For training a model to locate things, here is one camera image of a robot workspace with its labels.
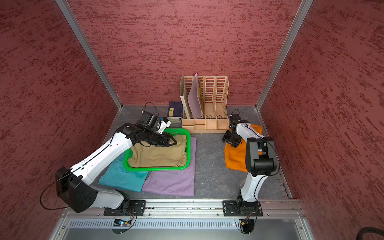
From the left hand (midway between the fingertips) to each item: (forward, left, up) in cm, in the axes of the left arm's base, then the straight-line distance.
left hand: (171, 146), depth 76 cm
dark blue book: (+42, +4, -20) cm, 46 cm away
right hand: (+11, -33, -16) cm, 39 cm away
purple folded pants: (-13, -4, -18) cm, 23 cm away
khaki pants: (+1, +18, -14) cm, 23 cm away
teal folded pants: (-10, +31, -16) cm, 37 cm away
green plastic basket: (+15, -6, -10) cm, 19 cm away
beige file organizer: (+39, -19, -5) cm, 44 cm away
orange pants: (+3, -38, -17) cm, 42 cm away
